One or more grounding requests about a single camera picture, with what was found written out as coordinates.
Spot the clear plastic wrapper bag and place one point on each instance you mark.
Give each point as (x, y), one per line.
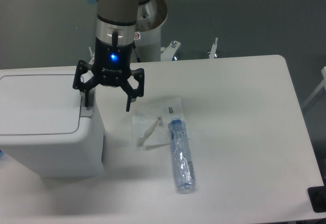
(150, 122)

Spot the white frame at right edge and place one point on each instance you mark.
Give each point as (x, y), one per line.
(315, 95)

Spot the white levelling foot bracket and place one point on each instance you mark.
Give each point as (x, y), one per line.
(213, 53)

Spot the white trash can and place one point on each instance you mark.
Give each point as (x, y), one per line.
(46, 126)

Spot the black device at table edge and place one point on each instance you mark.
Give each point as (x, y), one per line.
(317, 198)

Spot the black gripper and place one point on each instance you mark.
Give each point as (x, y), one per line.
(112, 63)

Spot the clear plastic water bottle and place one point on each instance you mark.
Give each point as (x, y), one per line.
(182, 163)

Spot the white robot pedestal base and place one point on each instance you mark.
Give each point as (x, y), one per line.
(148, 47)

